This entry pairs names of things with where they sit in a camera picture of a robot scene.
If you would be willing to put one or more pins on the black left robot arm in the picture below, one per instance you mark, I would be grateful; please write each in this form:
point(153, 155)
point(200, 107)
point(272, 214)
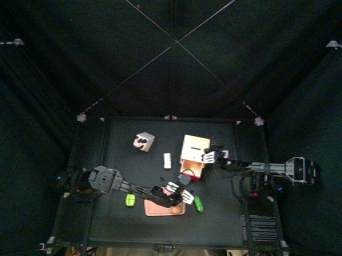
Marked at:
point(112, 181)

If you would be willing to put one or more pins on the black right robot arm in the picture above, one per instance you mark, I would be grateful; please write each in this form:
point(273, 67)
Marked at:
point(285, 167)

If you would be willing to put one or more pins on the green marker right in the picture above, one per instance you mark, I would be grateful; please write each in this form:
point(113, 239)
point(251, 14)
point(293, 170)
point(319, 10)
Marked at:
point(198, 203)

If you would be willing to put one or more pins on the green marker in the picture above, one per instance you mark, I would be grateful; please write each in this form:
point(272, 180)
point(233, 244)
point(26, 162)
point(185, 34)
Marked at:
point(198, 203)
point(130, 200)

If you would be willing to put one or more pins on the tan wooden drawer box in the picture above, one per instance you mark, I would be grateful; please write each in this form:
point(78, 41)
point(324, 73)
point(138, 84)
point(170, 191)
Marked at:
point(194, 150)

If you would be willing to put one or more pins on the small grey block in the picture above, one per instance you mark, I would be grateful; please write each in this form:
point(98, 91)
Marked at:
point(184, 179)

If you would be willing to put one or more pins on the pink cutting board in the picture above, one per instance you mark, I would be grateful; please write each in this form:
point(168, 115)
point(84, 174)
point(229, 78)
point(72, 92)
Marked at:
point(157, 211)

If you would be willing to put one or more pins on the red toy piece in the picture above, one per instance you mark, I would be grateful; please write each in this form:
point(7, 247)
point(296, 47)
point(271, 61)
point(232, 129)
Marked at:
point(197, 177)

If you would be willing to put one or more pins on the small white block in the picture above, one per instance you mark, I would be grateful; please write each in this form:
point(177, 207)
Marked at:
point(168, 160)

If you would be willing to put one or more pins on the green marker left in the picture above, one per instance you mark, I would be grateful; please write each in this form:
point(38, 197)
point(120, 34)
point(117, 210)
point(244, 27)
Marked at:
point(130, 200)

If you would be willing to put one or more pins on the grey cube with red mark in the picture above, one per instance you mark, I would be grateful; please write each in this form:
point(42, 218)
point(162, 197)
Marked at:
point(144, 141)

